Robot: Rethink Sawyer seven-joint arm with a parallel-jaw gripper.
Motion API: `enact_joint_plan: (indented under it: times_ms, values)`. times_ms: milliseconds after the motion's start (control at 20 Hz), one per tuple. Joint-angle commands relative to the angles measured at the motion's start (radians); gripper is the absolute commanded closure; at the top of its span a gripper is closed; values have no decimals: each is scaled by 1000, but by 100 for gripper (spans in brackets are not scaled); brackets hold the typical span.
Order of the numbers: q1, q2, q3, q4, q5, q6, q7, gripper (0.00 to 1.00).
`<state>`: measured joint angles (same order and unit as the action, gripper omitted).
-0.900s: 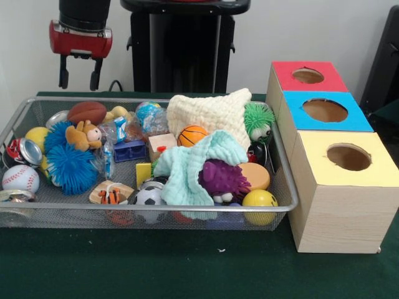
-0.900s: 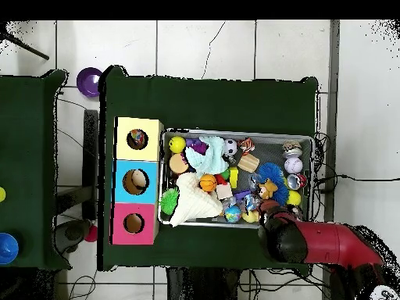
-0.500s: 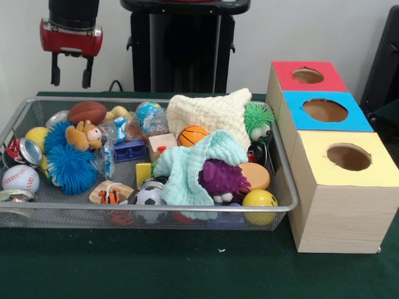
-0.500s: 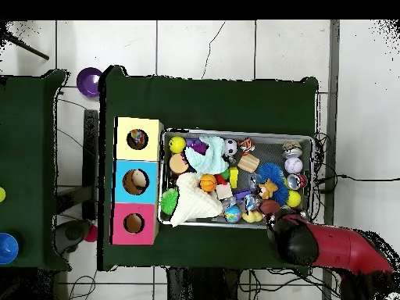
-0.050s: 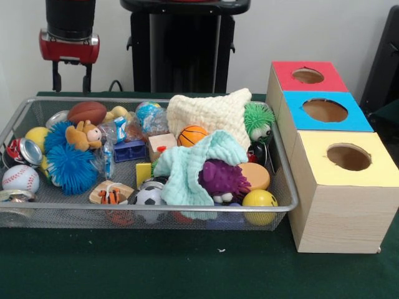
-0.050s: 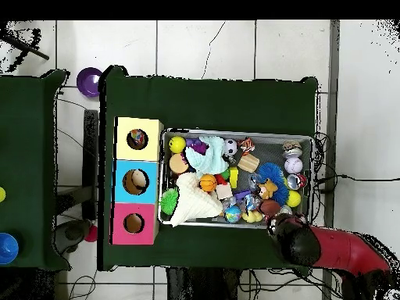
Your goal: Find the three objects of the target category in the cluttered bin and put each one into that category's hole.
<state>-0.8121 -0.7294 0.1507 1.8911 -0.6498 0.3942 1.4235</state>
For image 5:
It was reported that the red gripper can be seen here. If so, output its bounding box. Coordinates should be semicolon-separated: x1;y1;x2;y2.
39;29;100;95

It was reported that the cream knitted cloth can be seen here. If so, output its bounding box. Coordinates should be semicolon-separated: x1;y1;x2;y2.
166;87;253;150

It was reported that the mint green knitted cloth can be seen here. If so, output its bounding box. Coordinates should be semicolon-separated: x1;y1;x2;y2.
153;130;250;219

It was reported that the clear mesh bin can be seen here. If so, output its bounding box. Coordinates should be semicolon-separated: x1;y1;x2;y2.
0;96;299;231

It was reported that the wooden box with three holes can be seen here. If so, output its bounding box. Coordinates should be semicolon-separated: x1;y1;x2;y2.
266;60;399;254

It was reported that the blue spiky ball toy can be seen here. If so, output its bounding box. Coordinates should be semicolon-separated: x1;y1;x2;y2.
43;120;100;196

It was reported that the small baseball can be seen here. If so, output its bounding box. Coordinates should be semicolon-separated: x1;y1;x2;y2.
2;164;41;192

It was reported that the small orange basketball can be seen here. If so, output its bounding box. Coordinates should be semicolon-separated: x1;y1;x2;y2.
177;125;209;147

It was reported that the small soccer ball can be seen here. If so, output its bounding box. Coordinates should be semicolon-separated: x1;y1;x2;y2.
134;186;168;224

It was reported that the purple spiky toy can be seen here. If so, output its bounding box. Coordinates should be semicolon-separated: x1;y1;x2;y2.
199;158;252;203

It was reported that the green spiky ball toy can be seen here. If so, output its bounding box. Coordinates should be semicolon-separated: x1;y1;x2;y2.
243;102;277;143

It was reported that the yellow smiley ball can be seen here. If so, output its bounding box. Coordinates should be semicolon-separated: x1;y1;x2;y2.
242;189;279;225

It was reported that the black panel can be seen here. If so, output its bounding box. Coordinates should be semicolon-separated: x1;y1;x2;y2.
360;5;399;108

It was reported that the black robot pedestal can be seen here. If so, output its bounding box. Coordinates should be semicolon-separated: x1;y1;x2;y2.
120;0;252;93

